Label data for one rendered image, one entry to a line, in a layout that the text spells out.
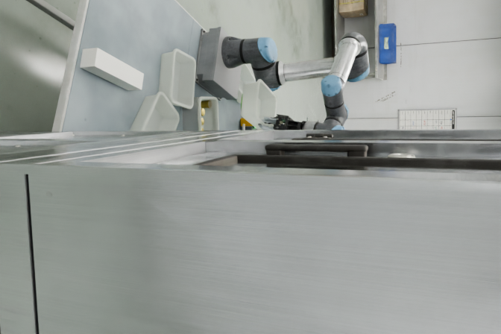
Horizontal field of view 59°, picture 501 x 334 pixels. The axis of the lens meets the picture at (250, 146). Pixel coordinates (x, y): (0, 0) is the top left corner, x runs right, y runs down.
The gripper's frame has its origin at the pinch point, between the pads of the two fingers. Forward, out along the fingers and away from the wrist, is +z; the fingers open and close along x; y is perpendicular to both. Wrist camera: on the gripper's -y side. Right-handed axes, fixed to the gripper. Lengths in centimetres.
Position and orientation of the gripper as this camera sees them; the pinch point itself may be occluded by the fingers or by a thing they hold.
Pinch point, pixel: (262, 124)
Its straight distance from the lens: 186.0
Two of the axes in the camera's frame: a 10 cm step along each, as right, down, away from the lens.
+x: -2.5, 9.6, -1.3
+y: -3.9, -2.2, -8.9
